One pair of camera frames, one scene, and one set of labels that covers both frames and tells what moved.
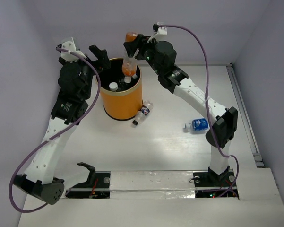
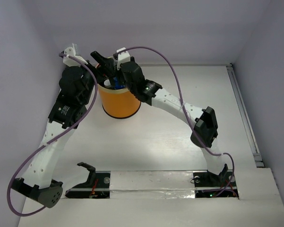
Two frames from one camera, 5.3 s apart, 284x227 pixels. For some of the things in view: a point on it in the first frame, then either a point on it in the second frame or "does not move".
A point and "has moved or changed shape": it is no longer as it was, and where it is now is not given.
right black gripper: (132, 46) -> (117, 73)
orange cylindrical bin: (121, 100) does not move
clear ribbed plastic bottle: (113, 86) -> (107, 83)
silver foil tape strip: (151, 184) does not move
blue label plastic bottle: (198, 126) has moved or changed shape
